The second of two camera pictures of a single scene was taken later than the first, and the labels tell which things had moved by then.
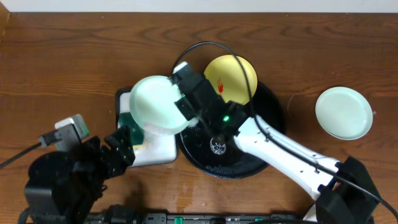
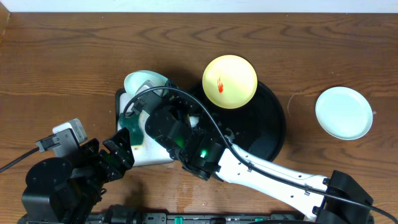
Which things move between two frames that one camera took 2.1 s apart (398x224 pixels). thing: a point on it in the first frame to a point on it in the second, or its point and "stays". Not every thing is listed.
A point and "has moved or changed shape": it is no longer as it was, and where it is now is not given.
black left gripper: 116,149 stays
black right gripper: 184,106 to 178,98
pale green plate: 152,104 has moved or changed shape
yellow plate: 228,78 stays
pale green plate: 344,112 stays
